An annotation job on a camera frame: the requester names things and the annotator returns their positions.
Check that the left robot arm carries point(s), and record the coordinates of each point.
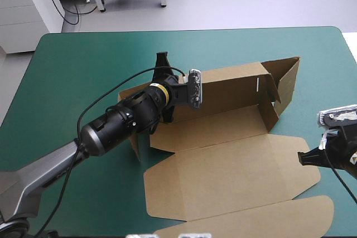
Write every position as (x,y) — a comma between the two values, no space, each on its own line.
(50,162)

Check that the brown cardboard box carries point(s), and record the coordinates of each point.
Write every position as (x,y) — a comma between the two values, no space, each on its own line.
(231,165)

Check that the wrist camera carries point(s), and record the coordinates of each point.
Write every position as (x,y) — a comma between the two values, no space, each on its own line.
(338,114)
(195,89)

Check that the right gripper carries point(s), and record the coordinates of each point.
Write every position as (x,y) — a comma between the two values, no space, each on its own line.
(338,148)

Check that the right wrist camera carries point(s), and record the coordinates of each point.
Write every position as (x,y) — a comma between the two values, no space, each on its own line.
(338,114)

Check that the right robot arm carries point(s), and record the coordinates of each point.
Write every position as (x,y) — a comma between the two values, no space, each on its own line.
(353,165)

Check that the white drawer cabinet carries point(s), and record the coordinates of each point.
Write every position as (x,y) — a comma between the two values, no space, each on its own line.
(25,12)

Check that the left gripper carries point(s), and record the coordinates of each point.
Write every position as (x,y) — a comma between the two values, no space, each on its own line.
(178,94)

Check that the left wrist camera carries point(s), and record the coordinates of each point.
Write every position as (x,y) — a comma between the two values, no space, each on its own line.
(195,89)

